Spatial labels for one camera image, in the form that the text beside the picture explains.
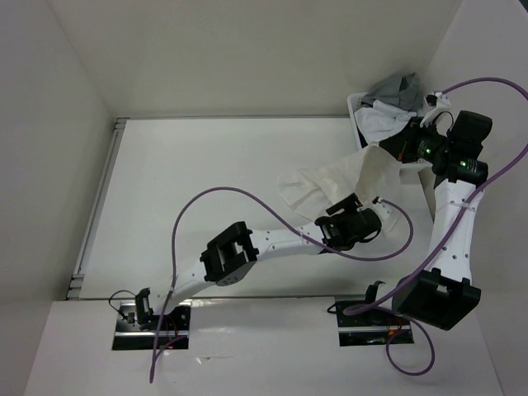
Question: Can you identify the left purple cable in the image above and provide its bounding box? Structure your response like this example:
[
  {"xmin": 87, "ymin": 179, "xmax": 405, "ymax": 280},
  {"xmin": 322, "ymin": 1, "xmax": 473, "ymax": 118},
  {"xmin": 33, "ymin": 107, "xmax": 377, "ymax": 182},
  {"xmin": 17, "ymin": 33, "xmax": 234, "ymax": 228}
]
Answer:
[{"xmin": 148, "ymin": 186, "xmax": 414, "ymax": 384}]

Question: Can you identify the white pleated skirt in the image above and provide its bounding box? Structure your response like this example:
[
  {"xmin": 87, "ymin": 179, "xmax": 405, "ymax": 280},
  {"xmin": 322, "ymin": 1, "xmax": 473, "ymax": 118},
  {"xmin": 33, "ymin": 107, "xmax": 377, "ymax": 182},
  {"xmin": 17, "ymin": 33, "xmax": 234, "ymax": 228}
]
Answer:
[{"xmin": 276, "ymin": 145, "xmax": 402, "ymax": 220}]

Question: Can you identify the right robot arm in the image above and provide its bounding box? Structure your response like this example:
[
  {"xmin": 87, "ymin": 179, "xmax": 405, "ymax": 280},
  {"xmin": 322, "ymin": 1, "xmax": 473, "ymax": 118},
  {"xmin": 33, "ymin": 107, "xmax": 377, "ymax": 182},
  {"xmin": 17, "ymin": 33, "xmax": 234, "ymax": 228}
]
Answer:
[{"xmin": 361, "ymin": 111, "xmax": 493, "ymax": 330}]

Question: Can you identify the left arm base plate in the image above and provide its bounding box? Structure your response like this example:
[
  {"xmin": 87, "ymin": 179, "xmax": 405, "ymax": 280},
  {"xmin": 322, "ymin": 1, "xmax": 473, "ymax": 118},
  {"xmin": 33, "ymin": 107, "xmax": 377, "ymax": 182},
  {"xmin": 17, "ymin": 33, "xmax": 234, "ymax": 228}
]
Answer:
[{"xmin": 111, "ymin": 301, "xmax": 191, "ymax": 351}]

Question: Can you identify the white plastic basket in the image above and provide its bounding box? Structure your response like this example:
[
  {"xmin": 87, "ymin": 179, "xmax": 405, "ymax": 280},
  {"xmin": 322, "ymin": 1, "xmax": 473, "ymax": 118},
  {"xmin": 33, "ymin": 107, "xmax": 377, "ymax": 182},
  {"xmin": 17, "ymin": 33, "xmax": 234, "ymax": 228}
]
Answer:
[{"xmin": 346, "ymin": 92, "xmax": 416, "ymax": 149}]

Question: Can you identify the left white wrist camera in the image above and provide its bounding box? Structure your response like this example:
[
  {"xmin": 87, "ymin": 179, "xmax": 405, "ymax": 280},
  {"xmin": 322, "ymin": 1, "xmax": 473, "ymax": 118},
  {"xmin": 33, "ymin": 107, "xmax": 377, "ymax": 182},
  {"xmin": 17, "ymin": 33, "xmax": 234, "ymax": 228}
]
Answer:
[{"xmin": 372, "ymin": 197, "xmax": 398, "ymax": 233}]

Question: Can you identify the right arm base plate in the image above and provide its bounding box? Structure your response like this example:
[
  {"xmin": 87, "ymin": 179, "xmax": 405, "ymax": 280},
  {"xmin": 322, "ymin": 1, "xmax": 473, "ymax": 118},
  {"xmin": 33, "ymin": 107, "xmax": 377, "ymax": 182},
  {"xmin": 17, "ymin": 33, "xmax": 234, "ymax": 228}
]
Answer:
[{"xmin": 327, "ymin": 299, "xmax": 414, "ymax": 347}]

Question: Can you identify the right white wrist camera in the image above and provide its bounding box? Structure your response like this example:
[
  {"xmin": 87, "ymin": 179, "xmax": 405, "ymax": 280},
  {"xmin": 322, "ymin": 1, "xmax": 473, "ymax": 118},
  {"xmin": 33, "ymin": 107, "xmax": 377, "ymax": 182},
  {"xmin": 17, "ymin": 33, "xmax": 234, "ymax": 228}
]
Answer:
[{"xmin": 420, "ymin": 92, "xmax": 451, "ymax": 128}]

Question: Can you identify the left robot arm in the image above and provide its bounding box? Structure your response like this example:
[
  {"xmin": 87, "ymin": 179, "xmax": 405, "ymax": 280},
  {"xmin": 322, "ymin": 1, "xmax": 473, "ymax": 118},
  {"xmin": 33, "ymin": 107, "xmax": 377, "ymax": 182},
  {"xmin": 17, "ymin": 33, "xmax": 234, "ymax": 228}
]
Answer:
[{"xmin": 134, "ymin": 195, "xmax": 382, "ymax": 330}]

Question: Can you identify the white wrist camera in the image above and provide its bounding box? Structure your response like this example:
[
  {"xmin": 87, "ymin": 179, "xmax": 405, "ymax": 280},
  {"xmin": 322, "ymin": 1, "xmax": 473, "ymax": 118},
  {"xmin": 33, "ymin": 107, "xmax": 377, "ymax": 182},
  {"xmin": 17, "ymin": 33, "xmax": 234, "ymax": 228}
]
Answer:
[
  {"xmin": 420, "ymin": 92, "xmax": 451, "ymax": 128},
  {"xmin": 372, "ymin": 197, "xmax": 398, "ymax": 233}
]

